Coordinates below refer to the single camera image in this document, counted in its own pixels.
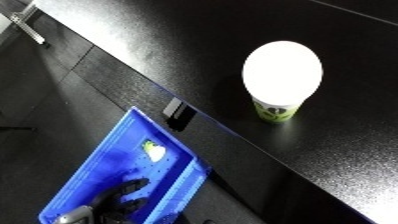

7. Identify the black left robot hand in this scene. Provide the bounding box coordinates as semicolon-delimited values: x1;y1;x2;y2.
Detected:
87;177;152;224

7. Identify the white paper cup green band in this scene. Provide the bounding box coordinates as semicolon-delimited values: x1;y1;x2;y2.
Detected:
239;40;326;124
140;139;169;164

